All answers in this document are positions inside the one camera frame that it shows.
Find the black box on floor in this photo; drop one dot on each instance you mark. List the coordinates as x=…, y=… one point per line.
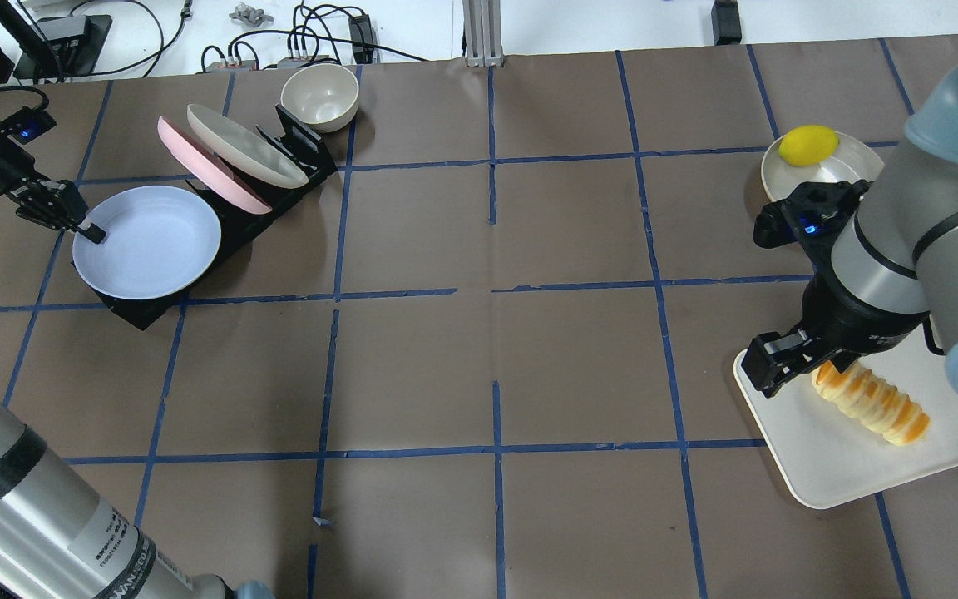
x=726, y=23

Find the white rectangular tray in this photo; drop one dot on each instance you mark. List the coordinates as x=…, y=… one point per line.
x=828, y=459

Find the black power adapter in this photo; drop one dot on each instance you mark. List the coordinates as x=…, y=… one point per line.
x=363, y=39

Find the black plate rack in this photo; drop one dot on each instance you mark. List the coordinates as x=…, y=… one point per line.
x=306, y=148

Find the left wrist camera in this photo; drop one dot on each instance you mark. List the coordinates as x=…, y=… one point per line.
x=25, y=125

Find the aluminium frame post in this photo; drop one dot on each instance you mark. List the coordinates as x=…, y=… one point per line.
x=482, y=33

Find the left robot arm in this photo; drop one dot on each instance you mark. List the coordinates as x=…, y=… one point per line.
x=59, y=538

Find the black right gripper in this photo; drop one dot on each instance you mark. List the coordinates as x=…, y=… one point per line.
x=855, y=319

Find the shallow cream bowl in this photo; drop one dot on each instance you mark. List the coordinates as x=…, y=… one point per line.
x=852, y=161

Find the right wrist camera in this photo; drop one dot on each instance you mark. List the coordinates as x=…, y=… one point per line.
x=812, y=216

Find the black monitor stand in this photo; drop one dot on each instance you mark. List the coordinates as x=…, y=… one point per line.
x=50, y=48

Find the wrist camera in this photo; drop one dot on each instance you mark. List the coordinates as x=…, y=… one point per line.
x=812, y=216
x=25, y=125

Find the light blue plate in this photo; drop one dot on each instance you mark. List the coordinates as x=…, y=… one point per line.
x=159, y=240

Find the spiral orange bread roll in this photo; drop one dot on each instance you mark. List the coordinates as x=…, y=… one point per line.
x=879, y=406

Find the pink plate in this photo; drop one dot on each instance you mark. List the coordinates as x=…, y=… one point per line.
x=209, y=169

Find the yellow lemon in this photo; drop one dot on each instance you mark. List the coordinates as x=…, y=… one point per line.
x=808, y=145

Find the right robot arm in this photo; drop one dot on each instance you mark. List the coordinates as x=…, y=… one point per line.
x=885, y=255

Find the cream white plate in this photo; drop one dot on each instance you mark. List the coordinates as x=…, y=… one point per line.
x=244, y=149

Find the small cream bowl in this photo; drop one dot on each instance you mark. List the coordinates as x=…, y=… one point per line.
x=325, y=97

